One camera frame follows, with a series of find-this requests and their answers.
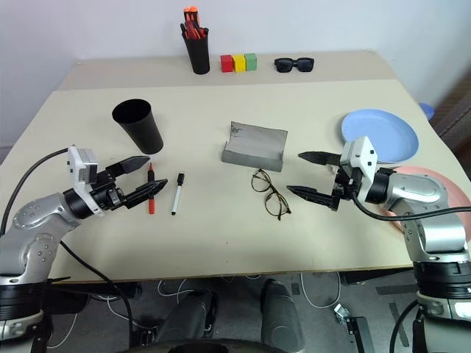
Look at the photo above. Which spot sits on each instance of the narrow black tool holder cup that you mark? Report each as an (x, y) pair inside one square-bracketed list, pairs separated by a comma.
[(198, 53)]

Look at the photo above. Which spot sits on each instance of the dark grey rounded shell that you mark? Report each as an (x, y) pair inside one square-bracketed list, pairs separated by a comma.
[(184, 316), (281, 316)]

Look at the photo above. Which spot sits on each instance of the red marker pen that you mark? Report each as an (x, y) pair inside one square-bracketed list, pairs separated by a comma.
[(151, 206)]

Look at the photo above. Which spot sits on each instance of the tortoiseshell eyeglasses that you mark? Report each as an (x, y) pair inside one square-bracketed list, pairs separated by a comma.
[(267, 191)]

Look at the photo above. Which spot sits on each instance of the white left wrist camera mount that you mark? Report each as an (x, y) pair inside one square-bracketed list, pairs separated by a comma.
[(76, 162)]

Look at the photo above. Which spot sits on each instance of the yellow block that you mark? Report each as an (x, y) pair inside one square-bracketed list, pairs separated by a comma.
[(239, 63)]

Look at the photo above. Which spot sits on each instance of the green block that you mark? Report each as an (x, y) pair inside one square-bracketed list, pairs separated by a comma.
[(251, 61)]

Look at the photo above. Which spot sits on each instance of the brown wooden furniture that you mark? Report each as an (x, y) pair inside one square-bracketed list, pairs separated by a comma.
[(456, 117)]

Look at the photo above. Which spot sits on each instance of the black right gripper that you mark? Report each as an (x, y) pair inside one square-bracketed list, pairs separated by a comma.
[(346, 182)]

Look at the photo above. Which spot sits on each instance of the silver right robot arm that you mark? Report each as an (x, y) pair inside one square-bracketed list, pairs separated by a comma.
[(416, 191)]

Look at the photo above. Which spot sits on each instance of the metal caster bracket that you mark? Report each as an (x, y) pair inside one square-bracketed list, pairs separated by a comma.
[(342, 312)]

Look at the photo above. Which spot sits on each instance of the red block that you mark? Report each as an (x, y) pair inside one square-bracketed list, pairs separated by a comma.
[(226, 64)]

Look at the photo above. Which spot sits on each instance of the blue plastic container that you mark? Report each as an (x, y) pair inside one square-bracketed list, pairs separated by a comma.
[(427, 110)]

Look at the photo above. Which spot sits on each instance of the white marker with black cap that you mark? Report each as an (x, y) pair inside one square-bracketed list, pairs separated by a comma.
[(176, 195)]

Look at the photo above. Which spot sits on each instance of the short orange black screwdriver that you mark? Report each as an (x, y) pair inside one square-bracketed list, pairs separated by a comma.
[(201, 33)]

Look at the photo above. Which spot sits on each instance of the black sunglasses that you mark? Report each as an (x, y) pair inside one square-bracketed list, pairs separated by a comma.
[(294, 65)]

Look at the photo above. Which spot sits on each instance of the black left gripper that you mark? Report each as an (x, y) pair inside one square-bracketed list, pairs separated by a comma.
[(106, 191)]

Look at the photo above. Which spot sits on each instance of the black rounded housing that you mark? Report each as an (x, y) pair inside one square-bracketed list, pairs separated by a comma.
[(221, 347)]

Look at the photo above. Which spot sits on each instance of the pink plate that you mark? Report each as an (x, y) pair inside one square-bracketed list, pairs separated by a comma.
[(458, 193)]

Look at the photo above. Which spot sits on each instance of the grey glasses case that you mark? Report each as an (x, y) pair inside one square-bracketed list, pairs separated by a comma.
[(254, 147)]

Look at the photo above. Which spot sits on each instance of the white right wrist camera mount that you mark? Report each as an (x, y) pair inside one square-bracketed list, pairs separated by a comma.
[(362, 152)]

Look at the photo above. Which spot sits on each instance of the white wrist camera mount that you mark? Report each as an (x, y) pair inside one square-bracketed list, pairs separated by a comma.
[(362, 152), (76, 162)]

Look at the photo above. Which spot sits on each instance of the wide black cup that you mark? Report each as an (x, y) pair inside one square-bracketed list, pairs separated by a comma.
[(141, 128)]

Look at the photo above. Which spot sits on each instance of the tall orange-capped screwdriver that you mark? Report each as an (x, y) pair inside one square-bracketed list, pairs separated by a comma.
[(194, 13), (188, 13)]

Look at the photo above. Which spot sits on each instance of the blue plate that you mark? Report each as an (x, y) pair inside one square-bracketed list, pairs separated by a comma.
[(386, 128)]

